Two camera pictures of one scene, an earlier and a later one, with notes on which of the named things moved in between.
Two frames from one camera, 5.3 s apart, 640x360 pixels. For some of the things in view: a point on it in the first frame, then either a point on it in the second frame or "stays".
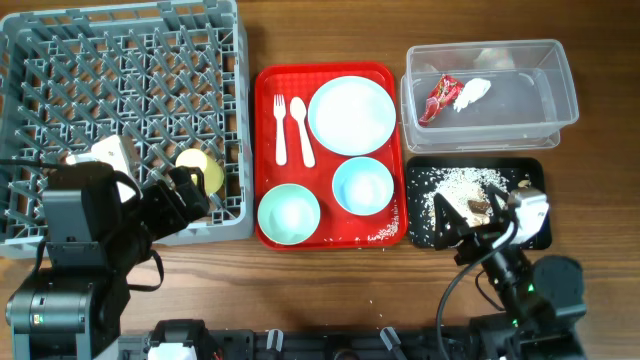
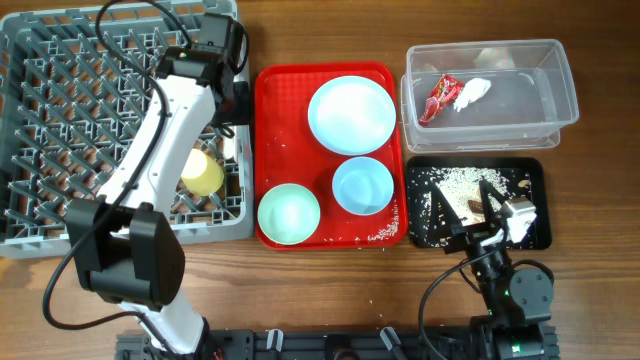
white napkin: [473, 89] stays
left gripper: [159, 195] → [243, 113]
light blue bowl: [363, 186] stays
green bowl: [288, 214] stays
